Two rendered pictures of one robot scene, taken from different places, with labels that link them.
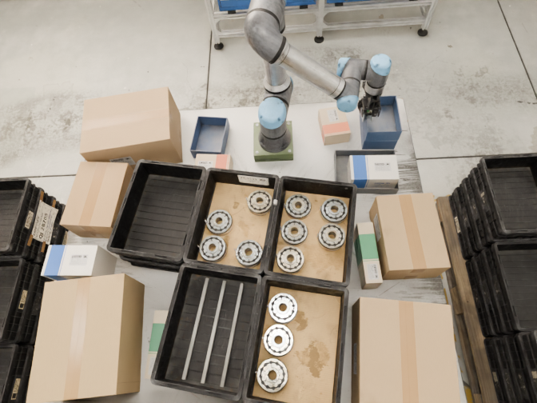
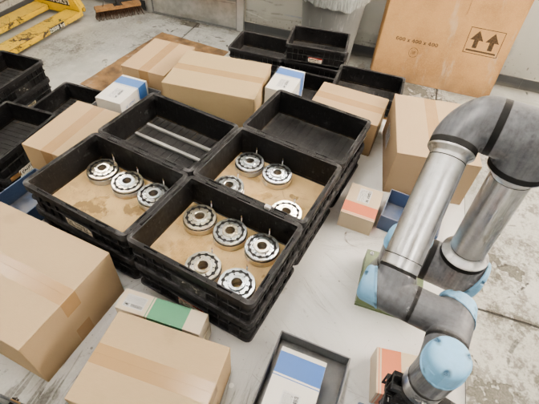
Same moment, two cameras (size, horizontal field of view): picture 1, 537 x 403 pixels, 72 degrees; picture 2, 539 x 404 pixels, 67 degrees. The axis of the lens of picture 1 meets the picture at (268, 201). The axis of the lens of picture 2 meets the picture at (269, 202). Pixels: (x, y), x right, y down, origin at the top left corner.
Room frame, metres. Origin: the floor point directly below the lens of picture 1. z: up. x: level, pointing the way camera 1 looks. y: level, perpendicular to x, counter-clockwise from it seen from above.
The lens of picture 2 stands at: (0.68, -0.82, 1.81)
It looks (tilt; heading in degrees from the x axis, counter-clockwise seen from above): 47 degrees down; 97
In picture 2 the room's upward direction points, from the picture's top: 5 degrees clockwise
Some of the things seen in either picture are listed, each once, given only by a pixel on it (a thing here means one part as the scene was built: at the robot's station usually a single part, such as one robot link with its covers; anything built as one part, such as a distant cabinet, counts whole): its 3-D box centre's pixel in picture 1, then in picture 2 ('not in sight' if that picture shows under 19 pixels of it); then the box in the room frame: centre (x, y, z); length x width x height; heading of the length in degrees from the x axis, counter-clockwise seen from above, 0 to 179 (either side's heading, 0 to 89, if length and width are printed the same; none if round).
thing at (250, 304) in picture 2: (312, 228); (216, 234); (0.46, -0.14, 0.92); 0.40 x 0.30 x 0.02; 162
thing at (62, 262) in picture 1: (76, 263); (285, 88); (0.51, 0.79, 0.84); 0.20 x 0.12 x 0.09; 80
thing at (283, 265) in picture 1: (290, 258); (200, 216); (0.38, -0.05, 0.86); 0.10 x 0.10 x 0.01
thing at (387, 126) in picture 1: (380, 117); not in sight; (0.97, -0.57, 0.81); 0.20 x 0.15 x 0.07; 170
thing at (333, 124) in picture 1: (333, 125); (403, 381); (1.02, -0.37, 0.74); 0.16 x 0.12 x 0.07; 179
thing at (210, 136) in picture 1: (210, 137); (410, 217); (1.07, 0.23, 0.74); 0.20 x 0.15 x 0.07; 164
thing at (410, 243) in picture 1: (406, 237); (156, 384); (0.41, -0.52, 0.78); 0.30 x 0.22 x 0.16; 173
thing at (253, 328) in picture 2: not in sight; (218, 266); (0.46, -0.14, 0.76); 0.40 x 0.30 x 0.12; 162
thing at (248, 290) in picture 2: (334, 209); (237, 284); (0.54, -0.25, 0.86); 0.10 x 0.10 x 0.01
